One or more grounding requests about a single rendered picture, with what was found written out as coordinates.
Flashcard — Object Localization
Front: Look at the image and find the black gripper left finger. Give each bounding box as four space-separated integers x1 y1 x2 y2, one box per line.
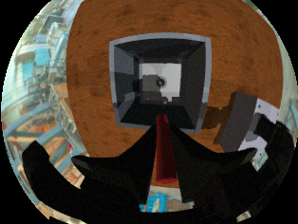
71 124 157 205

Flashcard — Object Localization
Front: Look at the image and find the dark red peg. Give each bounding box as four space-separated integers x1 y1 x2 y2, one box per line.
156 113 178 184

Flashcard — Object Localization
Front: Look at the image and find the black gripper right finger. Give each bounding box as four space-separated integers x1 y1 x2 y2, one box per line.
169 124 257 203

